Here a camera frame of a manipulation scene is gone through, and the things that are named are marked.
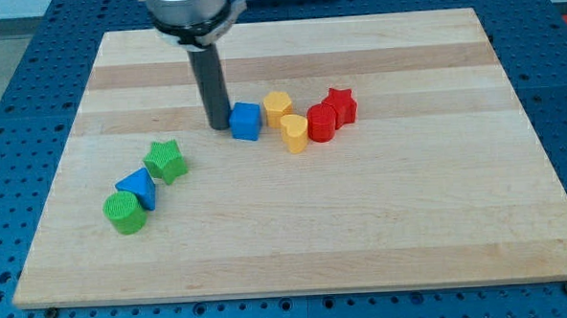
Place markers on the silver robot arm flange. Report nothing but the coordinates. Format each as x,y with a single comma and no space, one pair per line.
194,25

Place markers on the blue triangle block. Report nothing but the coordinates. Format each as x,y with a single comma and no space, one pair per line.
141,184

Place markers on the yellow heart block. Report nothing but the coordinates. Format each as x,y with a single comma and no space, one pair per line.
294,132

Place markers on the yellow hexagon block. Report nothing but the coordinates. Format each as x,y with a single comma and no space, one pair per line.
276,105

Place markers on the red cylinder block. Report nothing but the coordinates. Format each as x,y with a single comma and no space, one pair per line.
321,122

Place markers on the blue cube block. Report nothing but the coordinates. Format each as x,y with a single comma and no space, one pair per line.
245,121

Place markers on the light wooden board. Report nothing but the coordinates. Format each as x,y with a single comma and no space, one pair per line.
440,182

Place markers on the red star block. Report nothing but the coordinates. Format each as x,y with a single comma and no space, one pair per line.
343,104

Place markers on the green star block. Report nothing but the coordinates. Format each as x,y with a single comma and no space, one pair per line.
165,161

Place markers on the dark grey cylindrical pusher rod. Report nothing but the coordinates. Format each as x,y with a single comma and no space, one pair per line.
208,75

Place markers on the green cylinder block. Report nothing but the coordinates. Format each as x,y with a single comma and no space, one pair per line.
125,212

